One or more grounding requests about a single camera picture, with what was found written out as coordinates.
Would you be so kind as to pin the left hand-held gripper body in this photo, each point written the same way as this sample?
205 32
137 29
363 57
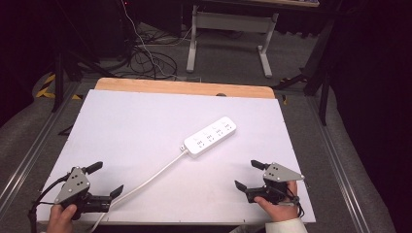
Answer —
76 184

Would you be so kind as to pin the aluminium floor rail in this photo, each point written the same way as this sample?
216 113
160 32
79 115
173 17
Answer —
336 168
35 142

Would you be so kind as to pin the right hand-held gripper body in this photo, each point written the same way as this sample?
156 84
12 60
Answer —
280 174

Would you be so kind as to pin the person's left hand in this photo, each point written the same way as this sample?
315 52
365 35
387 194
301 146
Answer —
58 220

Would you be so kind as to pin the black tripod stand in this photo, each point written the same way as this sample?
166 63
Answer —
59 81

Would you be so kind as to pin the white desk frame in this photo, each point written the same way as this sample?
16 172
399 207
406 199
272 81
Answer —
231 21

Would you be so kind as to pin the white power strip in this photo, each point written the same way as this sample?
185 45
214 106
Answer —
210 137

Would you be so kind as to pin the black metal stand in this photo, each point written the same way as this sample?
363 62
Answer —
324 93

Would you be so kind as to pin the white board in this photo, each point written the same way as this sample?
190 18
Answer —
136 129

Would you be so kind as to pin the person's right hand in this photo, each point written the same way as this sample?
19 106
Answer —
283 212

